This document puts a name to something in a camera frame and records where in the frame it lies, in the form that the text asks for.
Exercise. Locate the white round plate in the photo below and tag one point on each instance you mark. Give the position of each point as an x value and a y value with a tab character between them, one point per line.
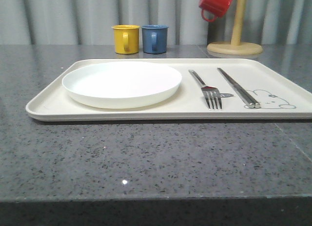
122	85

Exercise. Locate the blue enamel mug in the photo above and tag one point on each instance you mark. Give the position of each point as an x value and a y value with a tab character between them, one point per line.
154	39

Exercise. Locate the yellow enamel mug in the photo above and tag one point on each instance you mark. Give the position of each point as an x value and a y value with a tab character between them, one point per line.
126	39

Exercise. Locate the wooden mug tree stand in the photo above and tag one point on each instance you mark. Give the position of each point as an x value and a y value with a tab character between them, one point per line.
236	46

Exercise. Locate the red enamel mug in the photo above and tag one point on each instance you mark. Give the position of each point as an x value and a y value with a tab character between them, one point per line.
216	7

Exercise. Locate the beige rabbit serving tray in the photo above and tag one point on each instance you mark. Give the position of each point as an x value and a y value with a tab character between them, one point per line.
279	97

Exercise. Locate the grey pleated curtain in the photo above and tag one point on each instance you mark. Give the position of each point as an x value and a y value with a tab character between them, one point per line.
91	21

